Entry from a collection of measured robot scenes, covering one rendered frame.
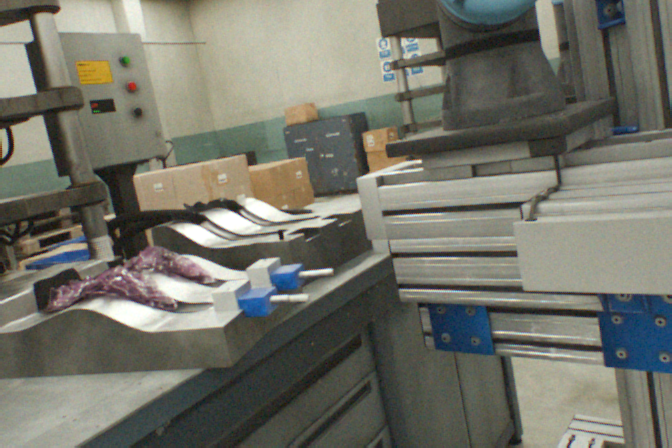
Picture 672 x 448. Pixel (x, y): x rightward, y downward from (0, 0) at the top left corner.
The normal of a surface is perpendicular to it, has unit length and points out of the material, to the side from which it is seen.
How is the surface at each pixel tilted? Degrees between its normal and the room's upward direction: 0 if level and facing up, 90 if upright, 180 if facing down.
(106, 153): 90
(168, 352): 90
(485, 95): 72
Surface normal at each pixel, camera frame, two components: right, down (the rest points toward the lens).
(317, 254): 0.81, -0.08
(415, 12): -0.54, 0.22
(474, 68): -0.65, -0.08
